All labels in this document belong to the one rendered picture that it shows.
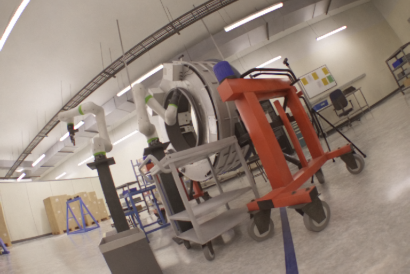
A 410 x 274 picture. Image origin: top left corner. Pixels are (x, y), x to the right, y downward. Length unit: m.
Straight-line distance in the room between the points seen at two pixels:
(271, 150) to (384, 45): 9.28
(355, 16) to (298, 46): 3.50
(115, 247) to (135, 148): 8.24
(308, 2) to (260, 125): 5.56
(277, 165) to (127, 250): 0.96
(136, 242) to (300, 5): 6.28
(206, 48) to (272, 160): 4.80
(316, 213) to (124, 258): 1.01
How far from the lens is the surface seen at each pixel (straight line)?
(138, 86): 1.95
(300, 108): 1.65
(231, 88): 1.13
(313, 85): 7.71
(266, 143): 1.14
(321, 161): 1.58
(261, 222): 1.18
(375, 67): 9.16
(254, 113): 1.16
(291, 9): 6.12
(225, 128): 1.74
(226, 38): 5.64
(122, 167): 9.84
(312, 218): 1.00
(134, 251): 1.17
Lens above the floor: 0.50
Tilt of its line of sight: 15 degrees up
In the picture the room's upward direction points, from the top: 22 degrees counter-clockwise
